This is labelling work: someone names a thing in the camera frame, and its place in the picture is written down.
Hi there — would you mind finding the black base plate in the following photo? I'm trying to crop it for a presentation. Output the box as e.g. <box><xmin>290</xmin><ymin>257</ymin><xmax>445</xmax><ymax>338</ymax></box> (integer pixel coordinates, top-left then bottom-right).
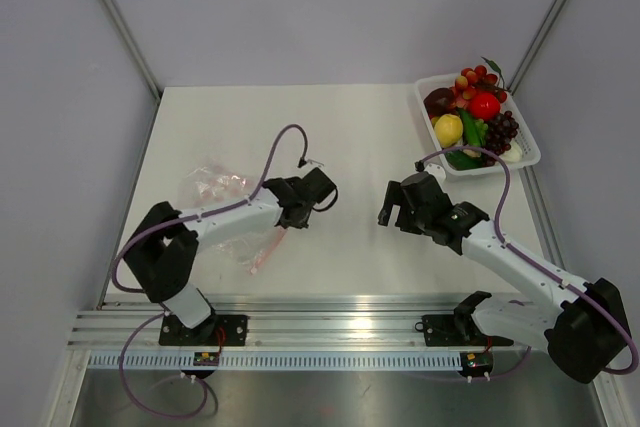
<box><xmin>414</xmin><ymin>313</ymin><xmax>515</xmax><ymax>348</ymax></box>
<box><xmin>159</xmin><ymin>314</ymin><xmax>249</xmax><ymax>347</ymax></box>

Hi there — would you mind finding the aluminium frame post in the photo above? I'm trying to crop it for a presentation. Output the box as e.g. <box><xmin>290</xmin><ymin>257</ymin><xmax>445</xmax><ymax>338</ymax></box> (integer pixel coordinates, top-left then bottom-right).
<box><xmin>98</xmin><ymin>0</ymin><xmax>163</xmax><ymax>105</ymax></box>
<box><xmin>508</xmin><ymin>0</ymin><xmax>570</xmax><ymax>93</ymax></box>

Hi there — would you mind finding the white garlic bulb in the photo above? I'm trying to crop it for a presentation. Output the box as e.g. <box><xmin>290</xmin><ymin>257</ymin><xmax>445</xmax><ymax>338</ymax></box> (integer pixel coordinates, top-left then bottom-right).
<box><xmin>462</xmin><ymin>146</ymin><xmax>482</xmax><ymax>158</ymax></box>

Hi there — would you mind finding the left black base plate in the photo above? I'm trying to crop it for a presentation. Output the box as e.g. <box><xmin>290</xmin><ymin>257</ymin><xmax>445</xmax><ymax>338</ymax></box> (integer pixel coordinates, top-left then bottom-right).
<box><xmin>159</xmin><ymin>314</ymin><xmax>249</xmax><ymax>347</ymax></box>

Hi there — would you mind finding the small circuit board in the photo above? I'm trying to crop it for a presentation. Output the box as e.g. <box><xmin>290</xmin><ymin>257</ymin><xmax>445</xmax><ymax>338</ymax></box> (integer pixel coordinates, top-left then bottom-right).
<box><xmin>461</xmin><ymin>352</ymin><xmax>494</xmax><ymax>377</ymax></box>
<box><xmin>193</xmin><ymin>352</ymin><xmax>219</xmax><ymax>366</ymax></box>

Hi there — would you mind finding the green cucumber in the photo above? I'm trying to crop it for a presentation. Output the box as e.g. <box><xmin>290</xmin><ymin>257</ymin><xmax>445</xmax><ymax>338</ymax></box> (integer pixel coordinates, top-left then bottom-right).
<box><xmin>445</xmin><ymin>150</ymin><xmax>485</xmax><ymax>171</ymax></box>

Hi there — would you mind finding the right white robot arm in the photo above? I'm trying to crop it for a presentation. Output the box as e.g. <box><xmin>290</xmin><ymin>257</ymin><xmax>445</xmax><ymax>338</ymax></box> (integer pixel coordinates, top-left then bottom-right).
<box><xmin>378</xmin><ymin>172</ymin><xmax>639</xmax><ymax>384</ymax></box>

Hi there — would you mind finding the right small circuit board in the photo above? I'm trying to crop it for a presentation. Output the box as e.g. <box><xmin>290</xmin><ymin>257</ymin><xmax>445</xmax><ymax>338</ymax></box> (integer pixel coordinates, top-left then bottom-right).
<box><xmin>461</xmin><ymin>352</ymin><xmax>494</xmax><ymax>377</ymax></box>

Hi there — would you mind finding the strawberry bunch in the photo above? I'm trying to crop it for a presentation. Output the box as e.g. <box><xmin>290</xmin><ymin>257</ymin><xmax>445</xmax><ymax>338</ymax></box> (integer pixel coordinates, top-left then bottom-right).
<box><xmin>450</xmin><ymin>64</ymin><xmax>509</xmax><ymax>106</ymax></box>

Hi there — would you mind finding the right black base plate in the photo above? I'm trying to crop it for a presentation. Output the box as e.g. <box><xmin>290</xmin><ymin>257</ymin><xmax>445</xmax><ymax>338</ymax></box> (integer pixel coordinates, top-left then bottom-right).
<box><xmin>414</xmin><ymin>313</ymin><xmax>515</xmax><ymax>348</ymax></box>

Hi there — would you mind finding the aluminium mounting rail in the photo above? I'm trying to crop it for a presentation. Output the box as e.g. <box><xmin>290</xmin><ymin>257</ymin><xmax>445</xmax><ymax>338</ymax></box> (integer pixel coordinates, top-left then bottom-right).
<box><xmin>67</xmin><ymin>294</ymin><xmax>464</xmax><ymax>351</ymax></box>

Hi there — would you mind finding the white plastic basket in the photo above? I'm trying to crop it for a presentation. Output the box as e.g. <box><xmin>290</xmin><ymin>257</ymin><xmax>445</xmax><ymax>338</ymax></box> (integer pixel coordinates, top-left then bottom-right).
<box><xmin>414</xmin><ymin>73</ymin><xmax>541</xmax><ymax>180</ymax></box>

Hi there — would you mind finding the white slotted cable duct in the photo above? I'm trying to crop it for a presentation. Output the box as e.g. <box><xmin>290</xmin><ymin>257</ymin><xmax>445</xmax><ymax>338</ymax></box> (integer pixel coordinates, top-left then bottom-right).
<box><xmin>88</xmin><ymin>350</ymin><xmax>462</xmax><ymax>372</ymax></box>

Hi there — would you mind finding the left aluminium frame post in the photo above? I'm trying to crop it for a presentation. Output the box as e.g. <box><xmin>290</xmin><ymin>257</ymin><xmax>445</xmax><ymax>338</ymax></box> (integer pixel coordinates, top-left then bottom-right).
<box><xmin>98</xmin><ymin>0</ymin><xmax>163</xmax><ymax>105</ymax></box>

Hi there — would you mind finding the clear zip top bag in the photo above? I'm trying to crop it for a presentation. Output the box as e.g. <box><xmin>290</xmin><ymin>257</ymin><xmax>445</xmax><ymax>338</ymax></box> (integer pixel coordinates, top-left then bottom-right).
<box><xmin>176</xmin><ymin>159</ymin><xmax>286</xmax><ymax>275</ymax></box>

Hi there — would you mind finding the dark red apple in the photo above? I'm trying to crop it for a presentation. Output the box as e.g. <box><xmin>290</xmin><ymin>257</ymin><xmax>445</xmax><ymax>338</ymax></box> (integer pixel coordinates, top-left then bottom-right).
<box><xmin>423</xmin><ymin>88</ymin><xmax>456</xmax><ymax>117</ymax></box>

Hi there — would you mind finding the left small circuit board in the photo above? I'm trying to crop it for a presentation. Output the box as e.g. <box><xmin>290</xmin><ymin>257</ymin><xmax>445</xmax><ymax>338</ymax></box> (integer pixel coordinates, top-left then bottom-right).
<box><xmin>193</xmin><ymin>352</ymin><xmax>219</xmax><ymax>366</ymax></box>

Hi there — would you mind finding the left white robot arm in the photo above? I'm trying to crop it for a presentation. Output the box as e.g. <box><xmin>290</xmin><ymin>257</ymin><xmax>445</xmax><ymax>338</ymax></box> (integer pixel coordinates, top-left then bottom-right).
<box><xmin>123</xmin><ymin>168</ymin><xmax>338</xmax><ymax>347</ymax></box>

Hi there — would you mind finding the yellow lemon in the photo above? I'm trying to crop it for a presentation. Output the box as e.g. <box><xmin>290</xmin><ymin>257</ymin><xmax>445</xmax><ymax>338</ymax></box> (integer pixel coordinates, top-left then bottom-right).
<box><xmin>433</xmin><ymin>114</ymin><xmax>464</xmax><ymax>148</ymax></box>

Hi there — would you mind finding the green pepper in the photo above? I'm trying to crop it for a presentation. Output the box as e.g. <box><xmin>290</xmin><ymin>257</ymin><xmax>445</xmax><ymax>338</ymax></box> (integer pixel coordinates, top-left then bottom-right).
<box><xmin>457</xmin><ymin>109</ymin><xmax>482</xmax><ymax>147</ymax></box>

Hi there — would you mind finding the purple grape bunch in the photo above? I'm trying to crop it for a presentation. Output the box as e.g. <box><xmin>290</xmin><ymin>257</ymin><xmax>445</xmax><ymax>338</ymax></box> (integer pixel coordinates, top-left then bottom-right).
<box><xmin>485</xmin><ymin>110</ymin><xmax>519</xmax><ymax>155</ymax></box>

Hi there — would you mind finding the right aluminium frame post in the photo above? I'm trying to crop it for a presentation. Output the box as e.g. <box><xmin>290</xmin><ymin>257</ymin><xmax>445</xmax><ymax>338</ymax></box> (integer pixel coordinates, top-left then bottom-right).
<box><xmin>508</xmin><ymin>0</ymin><xmax>570</xmax><ymax>93</ymax></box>

